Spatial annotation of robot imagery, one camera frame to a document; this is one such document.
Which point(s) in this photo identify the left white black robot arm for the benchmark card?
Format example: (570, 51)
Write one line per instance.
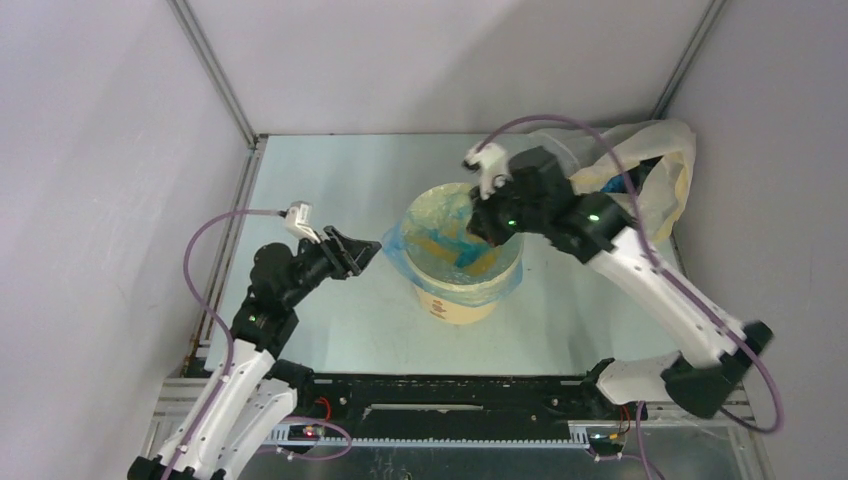
(253, 389)

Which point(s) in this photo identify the dark items inside bag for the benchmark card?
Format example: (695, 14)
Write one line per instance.
(636, 175)

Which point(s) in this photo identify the left aluminium corner post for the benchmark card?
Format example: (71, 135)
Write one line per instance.
(201, 339)

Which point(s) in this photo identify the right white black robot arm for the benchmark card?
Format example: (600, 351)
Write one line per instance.
(602, 235)

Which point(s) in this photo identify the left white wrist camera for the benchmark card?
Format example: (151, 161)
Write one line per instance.
(297, 222)

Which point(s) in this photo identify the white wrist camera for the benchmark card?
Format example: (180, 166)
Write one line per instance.
(490, 162)
(297, 222)

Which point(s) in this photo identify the yellow cartoon trash bin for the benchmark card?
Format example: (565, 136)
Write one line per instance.
(464, 291)

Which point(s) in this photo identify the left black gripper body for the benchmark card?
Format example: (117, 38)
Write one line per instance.
(318, 263)

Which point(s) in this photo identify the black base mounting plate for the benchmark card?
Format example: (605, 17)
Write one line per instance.
(457, 408)

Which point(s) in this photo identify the translucent yellowish plastic bag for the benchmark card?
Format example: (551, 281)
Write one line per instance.
(663, 196)

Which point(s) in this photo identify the aluminium corner post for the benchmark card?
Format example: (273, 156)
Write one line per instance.
(201, 339)
(682, 66)

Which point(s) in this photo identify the aluminium frame rail front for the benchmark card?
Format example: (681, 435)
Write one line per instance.
(669, 443)

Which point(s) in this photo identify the blue plastic trash bag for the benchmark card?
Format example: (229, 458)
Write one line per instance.
(457, 265)

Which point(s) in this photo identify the right aluminium corner post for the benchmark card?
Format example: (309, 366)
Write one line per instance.
(682, 66)

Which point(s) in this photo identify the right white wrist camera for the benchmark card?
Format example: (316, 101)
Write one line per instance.
(490, 162)

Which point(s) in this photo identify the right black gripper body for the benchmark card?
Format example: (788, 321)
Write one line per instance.
(494, 208)

